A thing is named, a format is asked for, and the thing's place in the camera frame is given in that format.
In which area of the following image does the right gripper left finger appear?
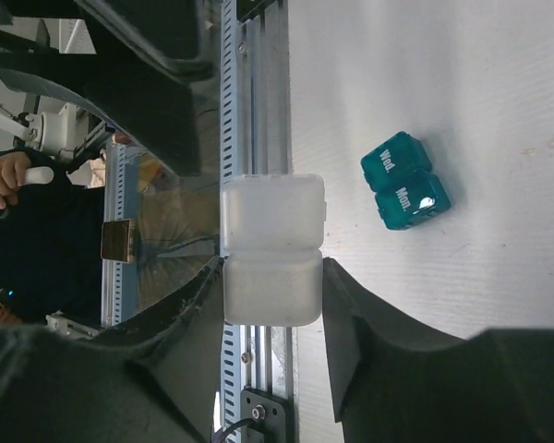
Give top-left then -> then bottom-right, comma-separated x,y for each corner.
0,258 -> 223,442

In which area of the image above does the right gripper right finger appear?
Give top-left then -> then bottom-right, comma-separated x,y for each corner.
322,258 -> 554,442

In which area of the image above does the clear pill organizer box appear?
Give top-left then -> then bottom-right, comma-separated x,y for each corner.
221,174 -> 326,327

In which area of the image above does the operator hand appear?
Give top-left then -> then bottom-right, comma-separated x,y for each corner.
0,151 -> 32,210

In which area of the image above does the operator dark clothing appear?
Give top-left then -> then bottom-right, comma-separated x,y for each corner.
0,149 -> 104,324

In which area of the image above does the teal pill organizer box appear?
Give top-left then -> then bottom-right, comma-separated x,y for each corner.
360,131 -> 452,231

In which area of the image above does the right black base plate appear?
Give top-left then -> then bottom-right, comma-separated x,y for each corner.
240,388 -> 295,443

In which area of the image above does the aluminium mounting rail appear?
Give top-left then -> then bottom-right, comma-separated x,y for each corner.
236,1 -> 299,442

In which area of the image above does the perforated cable tray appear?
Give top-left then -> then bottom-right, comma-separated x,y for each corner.
219,1 -> 241,428

